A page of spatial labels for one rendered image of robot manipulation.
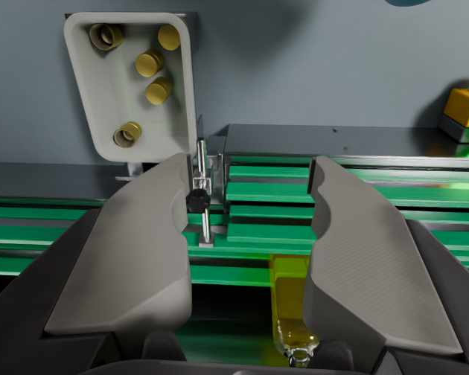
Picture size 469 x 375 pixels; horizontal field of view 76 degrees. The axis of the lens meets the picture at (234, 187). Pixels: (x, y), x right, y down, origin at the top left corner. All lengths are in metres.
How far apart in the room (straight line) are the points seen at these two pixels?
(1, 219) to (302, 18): 0.59
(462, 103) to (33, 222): 0.72
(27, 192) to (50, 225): 0.10
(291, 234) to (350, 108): 0.26
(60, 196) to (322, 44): 0.51
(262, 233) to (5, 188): 0.47
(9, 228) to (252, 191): 0.40
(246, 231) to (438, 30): 0.43
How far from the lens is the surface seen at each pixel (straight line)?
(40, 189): 0.65
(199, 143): 0.37
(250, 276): 0.51
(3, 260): 0.67
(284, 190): 0.41
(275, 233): 0.45
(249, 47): 0.55
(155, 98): 0.52
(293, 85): 0.56
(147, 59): 0.51
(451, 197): 0.48
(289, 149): 0.48
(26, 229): 0.59
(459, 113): 0.62
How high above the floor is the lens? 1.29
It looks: 57 degrees down
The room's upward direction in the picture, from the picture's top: 174 degrees counter-clockwise
